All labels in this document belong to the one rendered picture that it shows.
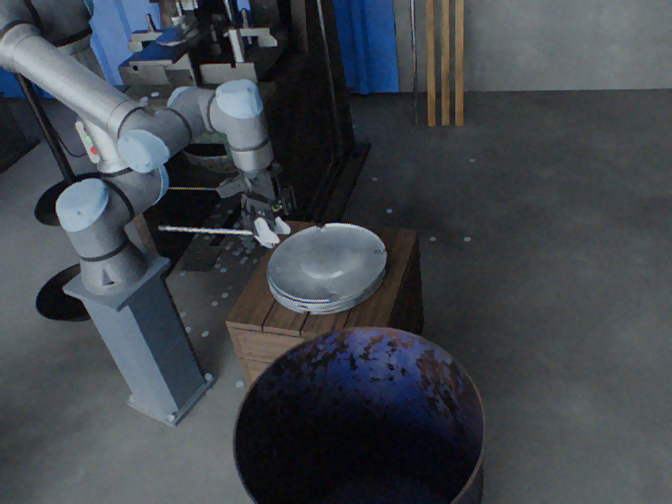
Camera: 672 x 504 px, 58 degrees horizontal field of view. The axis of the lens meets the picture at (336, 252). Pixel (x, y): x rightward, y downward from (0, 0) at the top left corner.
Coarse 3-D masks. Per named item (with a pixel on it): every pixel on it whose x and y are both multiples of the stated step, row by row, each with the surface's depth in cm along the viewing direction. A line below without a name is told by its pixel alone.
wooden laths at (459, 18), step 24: (432, 0) 246; (456, 0) 243; (432, 24) 251; (456, 24) 248; (432, 48) 256; (456, 48) 253; (432, 72) 261; (456, 72) 259; (432, 96) 267; (456, 96) 264; (432, 120) 273; (456, 120) 270
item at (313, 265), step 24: (288, 240) 158; (312, 240) 157; (336, 240) 155; (360, 240) 154; (288, 264) 150; (312, 264) 148; (336, 264) 147; (360, 264) 147; (384, 264) 145; (288, 288) 144; (312, 288) 142; (336, 288) 141; (360, 288) 140
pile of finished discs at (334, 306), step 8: (320, 232) 160; (384, 272) 148; (376, 280) 142; (272, 288) 145; (368, 288) 141; (376, 288) 144; (280, 296) 143; (288, 296) 143; (336, 296) 140; (352, 296) 139; (360, 296) 140; (368, 296) 142; (288, 304) 142; (296, 304) 141; (304, 304) 139; (312, 304) 138; (320, 304) 138; (328, 304) 138; (336, 304) 139; (344, 304) 140; (352, 304) 141; (304, 312) 141; (312, 312) 141; (320, 312) 140; (328, 312) 140
